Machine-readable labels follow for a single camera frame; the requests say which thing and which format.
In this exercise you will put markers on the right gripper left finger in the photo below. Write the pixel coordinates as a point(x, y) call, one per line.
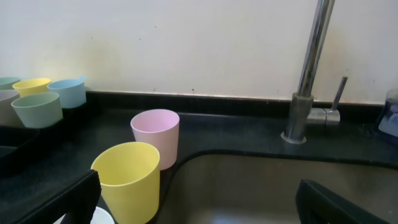
point(79, 199)

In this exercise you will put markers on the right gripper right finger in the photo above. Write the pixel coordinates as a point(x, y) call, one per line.
point(323, 208)

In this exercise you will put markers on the yellow cup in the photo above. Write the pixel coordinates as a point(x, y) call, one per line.
point(29, 86)
point(130, 186)

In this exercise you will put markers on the pink cup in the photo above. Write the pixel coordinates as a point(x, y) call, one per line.
point(161, 140)

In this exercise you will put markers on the white cup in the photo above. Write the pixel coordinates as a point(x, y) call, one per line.
point(103, 217)

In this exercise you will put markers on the steel sink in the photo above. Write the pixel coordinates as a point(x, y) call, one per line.
point(248, 189)

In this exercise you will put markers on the black tray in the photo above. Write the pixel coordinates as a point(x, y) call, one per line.
point(18, 146)

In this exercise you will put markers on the steel tap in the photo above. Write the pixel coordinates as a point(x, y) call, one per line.
point(298, 118)

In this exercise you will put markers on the green cup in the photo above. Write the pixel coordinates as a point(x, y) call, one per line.
point(7, 82)
point(40, 113)

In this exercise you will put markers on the blue cup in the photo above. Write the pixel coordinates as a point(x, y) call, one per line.
point(71, 95)

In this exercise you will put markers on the blue soap bottle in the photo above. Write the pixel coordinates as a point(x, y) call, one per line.
point(390, 121)

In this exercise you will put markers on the grey cup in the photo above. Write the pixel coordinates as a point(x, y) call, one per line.
point(6, 109)

